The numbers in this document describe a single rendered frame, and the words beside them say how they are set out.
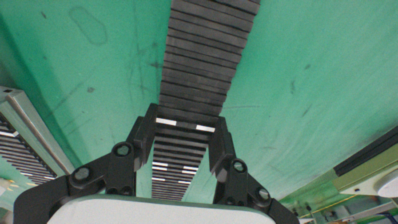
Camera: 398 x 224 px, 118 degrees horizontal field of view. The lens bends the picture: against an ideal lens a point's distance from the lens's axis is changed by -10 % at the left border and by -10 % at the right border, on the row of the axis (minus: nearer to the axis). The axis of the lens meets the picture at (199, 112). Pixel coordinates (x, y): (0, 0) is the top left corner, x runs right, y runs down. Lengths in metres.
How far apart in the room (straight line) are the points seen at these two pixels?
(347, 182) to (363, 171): 0.04
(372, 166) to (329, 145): 0.12
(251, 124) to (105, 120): 0.17
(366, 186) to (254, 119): 0.29
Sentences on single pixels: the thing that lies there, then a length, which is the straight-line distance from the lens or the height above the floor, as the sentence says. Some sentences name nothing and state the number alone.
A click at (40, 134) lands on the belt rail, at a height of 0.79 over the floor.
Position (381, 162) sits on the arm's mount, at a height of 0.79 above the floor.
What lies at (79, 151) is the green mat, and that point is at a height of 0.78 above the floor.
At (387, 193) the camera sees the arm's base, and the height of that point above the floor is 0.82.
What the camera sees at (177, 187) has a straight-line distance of 0.22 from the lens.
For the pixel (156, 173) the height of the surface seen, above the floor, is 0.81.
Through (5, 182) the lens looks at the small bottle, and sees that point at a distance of 0.55.
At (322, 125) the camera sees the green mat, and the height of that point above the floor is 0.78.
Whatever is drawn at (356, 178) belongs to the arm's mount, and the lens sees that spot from 0.39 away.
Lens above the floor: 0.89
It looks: 50 degrees down
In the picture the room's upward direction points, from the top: 180 degrees counter-clockwise
